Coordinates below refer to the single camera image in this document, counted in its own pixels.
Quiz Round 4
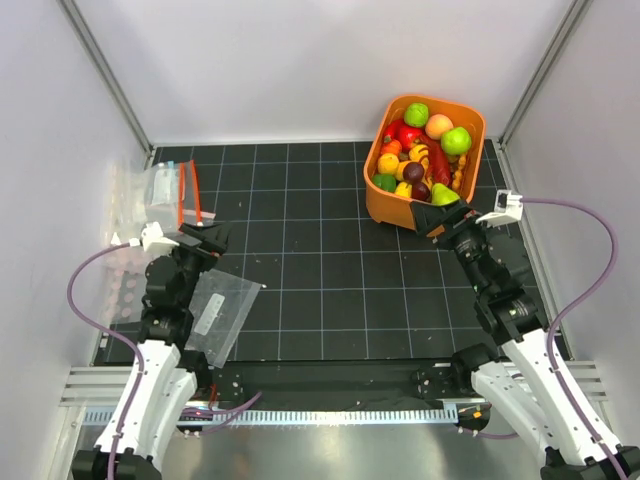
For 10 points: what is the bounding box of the yellow orange fruit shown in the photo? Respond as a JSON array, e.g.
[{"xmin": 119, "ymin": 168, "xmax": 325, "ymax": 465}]
[{"xmin": 377, "ymin": 153, "xmax": 399, "ymax": 176}]

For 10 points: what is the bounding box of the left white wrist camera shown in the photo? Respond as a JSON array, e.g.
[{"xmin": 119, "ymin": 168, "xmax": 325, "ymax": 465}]
[{"xmin": 110, "ymin": 222, "xmax": 179, "ymax": 254}]

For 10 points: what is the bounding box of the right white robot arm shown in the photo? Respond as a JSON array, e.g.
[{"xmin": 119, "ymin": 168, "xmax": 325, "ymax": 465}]
[{"xmin": 410, "ymin": 190, "xmax": 639, "ymax": 479}]

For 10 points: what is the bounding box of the peach fruit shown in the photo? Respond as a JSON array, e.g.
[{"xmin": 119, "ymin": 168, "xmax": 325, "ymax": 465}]
[{"xmin": 424, "ymin": 114, "xmax": 454, "ymax": 141}]

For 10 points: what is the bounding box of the orange plastic basket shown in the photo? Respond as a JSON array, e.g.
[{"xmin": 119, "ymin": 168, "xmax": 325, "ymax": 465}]
[{"xmin": 363, "ymin": 95, "xmax": 486, "ymax": 229}]

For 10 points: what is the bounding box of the aluminium frame post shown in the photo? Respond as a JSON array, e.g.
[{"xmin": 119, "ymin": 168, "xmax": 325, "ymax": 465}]
[
  {"xmin": 57, "ymin": 0, "xmax": 152, "ymax": 156},
  {"xmin": 499, "ymin": 0, "xmax": 593, "ymax": 146}
]

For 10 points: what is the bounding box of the aluminium front rail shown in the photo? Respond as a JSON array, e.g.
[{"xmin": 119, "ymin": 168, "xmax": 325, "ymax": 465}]
[{"xmin": 60, "ymin": 366, "xmax": 132, "ymax": 407}]

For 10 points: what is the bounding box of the red chili pepper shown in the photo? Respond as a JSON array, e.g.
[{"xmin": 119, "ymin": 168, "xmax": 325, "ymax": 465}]
[{"xmin": 421, "ymin": 135, "xmax": 451, "ymax": 186}]

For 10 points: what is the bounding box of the black grid mat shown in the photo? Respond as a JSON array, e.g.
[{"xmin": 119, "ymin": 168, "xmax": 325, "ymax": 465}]
[{"xmin": 92, "ymin": 139, "xmax": 574, "ymax": 364}]

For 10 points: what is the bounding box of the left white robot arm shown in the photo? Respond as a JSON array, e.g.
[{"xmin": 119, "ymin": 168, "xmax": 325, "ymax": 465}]
[{"xmin": 71, "ymin": 223, "xmax": 231, "ymax": 479}]

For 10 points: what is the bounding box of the slotted cable duct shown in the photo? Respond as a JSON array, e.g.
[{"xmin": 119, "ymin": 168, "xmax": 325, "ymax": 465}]
[{"xmin": 83, "ymin": 407, "xmax": 459, "ymax": 427}]

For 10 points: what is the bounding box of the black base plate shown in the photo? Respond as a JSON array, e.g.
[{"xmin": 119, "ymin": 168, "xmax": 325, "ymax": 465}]
[{"xmin": 211, "ymin": 358, "xmax": 475, "ymax": 411}]

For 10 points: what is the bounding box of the left aluminium frame post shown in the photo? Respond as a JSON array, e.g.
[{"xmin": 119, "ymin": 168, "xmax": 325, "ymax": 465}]
[{"xmin": 57, "ymin": 0, "xmax": 152, "ymax": 156}]

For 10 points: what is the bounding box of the dark purple plum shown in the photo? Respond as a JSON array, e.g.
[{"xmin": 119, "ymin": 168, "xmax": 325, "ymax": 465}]
[{"xmin": 403, "ymin": 161, "xmax": 425, "ymax": 185}]

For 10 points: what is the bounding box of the green bell pepper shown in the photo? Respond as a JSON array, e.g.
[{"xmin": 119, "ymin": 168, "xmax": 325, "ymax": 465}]
[{"xmin": 372, "ymin": 173, "xmax": 397, "ymax": 193}]

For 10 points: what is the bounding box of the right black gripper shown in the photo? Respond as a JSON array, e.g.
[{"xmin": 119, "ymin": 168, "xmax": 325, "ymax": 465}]
[{"xmin": 411, "ymin": 199, "xmax": 500, "ymax": 297}]

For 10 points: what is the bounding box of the right aluminium frame post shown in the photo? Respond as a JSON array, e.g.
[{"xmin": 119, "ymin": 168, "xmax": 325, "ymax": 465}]
[{"xmin": 499, "ymin": 0, "xmax": 593, "ymax": 146}]

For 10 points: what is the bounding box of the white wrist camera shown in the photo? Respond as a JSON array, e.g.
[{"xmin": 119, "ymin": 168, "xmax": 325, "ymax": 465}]
[
  {"xmin": 110, "ymin": 222, "xmax": 179, "ymax": 254},
  {"xmin": 476, "ymin": 190, "xmax": 523, "ymax": 227}
]

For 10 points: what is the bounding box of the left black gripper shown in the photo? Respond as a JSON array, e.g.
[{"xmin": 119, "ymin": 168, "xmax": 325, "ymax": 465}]
[{"xmin": 162, "ymin": 221, "xmax": 230, "ymax": 308}]

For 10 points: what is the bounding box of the green pear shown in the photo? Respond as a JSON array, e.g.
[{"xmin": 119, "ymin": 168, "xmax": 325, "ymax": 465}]
[{"xmin": 431, "ymin": 183, "xmax": 460, "ymax": 207}]

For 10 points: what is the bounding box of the small orange pumpkin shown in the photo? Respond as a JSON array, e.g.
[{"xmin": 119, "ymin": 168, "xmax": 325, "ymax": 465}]
[{"xmin": 380, "ymin": 139, "xmax": 403, "ymax": 156}]

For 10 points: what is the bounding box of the dark red plum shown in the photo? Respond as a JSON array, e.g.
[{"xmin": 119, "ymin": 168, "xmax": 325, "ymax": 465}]
[{"xmin": 411, "ymin": 181, "xmax": 431, "ymax": 202}]

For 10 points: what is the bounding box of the green apple top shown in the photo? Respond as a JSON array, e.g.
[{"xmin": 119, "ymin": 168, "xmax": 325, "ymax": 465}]
[{"xmin": 403, "ymin": 102, "xmax": 430, "ymax": 128}]

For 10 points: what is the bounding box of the green apple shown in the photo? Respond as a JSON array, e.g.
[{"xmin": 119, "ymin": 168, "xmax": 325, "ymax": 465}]
[
  {"xmin": 403, "ymin": 102, "xmax": 430, "ymax": 128},
  {"xmin": 440, "ymin": 127, "xmax": 472, "ymax": 156}
]

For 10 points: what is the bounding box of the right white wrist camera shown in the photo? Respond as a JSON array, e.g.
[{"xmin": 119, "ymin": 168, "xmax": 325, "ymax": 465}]
[{"xmin": 476, "ymin": 190, "xmax": 523, "ymax": 227}]

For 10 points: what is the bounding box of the orange zipper clear bag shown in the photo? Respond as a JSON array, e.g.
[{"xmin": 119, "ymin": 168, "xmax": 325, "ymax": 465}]
[{"xmin": 142, "ymin": 160, "xmax": 216, "ymax": 233}]

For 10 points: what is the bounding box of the clear bag white label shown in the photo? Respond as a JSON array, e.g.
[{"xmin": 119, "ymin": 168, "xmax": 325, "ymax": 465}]
[{"xmin": 186, "ymin": 269, "xmax": 262, "ymax": 369}]

